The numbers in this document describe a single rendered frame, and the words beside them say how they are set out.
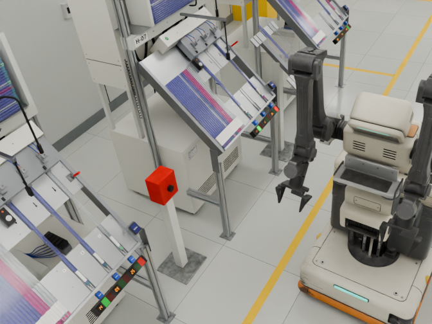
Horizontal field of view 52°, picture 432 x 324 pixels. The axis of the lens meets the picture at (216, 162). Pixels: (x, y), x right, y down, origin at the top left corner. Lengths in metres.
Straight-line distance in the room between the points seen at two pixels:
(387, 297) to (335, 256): 0.35
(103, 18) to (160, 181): 0.97
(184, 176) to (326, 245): 1.01
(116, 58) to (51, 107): 1.54
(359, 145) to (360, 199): 0.30
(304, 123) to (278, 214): 1.61
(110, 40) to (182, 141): 0.77
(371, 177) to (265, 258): 1.22
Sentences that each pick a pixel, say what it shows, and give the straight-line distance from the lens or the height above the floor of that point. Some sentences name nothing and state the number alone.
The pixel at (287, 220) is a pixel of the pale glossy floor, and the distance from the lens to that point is 3.18.
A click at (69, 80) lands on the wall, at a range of 4.26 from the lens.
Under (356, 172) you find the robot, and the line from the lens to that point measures 1.97.
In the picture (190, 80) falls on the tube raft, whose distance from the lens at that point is 2.75.
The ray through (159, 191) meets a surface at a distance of 2.42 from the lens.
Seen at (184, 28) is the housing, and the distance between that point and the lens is 2.87.
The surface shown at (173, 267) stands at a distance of 2.99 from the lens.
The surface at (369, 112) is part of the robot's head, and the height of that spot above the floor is 1.34.
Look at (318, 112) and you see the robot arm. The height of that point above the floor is 1.35.
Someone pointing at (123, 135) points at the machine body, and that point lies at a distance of 3.14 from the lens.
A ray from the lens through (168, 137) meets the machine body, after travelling 2.99.
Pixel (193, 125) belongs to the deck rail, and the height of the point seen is 0.87.
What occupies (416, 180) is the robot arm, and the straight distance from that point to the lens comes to 1.64.
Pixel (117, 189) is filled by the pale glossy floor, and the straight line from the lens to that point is 3.67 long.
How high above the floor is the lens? 2.32
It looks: 39 degrees down
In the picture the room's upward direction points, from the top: 8 degrees counter-clockwise
